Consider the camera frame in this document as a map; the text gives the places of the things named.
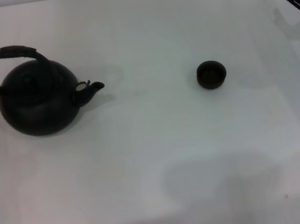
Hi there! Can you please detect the small dark teacup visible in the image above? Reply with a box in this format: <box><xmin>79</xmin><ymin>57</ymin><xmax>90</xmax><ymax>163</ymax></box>
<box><xmin>194</xmin><ymin>58</ymin><xmax>230</xmax><ymax>92</ymax></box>

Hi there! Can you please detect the black round teapot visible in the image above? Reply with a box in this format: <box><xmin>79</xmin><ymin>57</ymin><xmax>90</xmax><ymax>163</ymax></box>
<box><xmin>0</xmin><ymin>34</ymin><xmax>111</xmax><ymax>143</ymax></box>

